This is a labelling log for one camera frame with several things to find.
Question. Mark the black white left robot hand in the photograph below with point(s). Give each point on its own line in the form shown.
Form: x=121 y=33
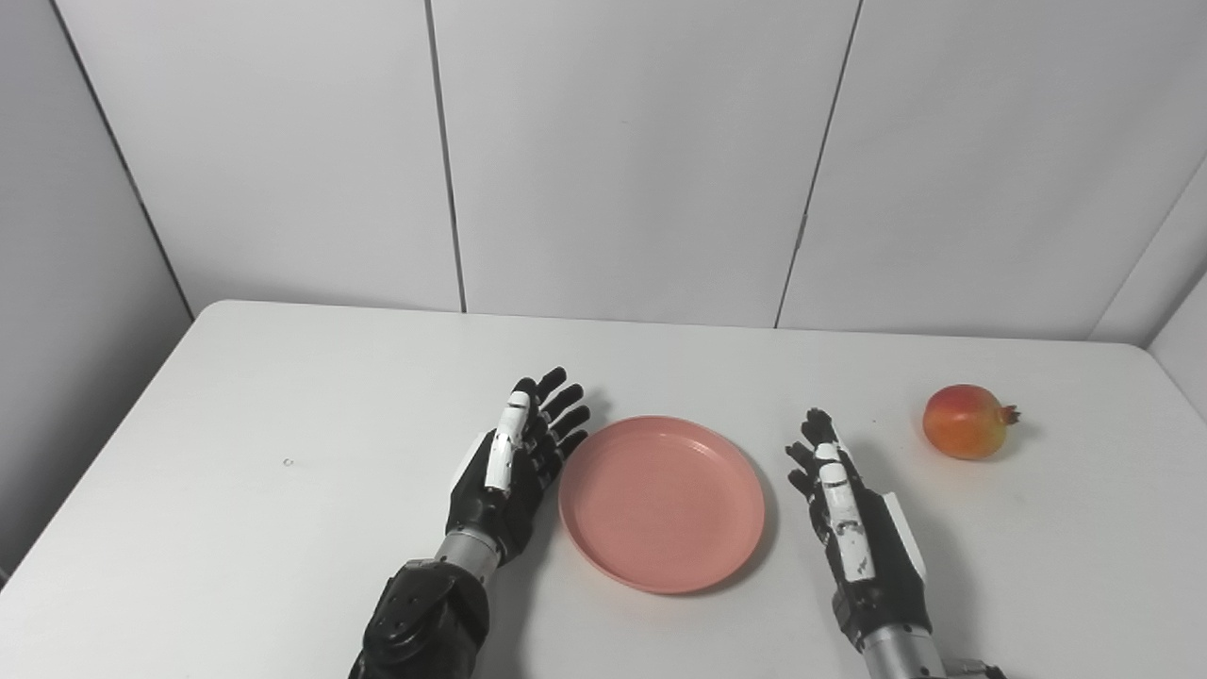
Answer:
x=495 y=509

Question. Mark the pink round plate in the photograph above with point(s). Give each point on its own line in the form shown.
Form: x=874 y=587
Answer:
x=660 y=505

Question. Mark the red yellow pomegranate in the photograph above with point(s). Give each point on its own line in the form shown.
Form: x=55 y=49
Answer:
x=962 y=424

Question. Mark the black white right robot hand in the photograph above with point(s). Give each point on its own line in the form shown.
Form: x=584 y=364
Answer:
x=891 y=585

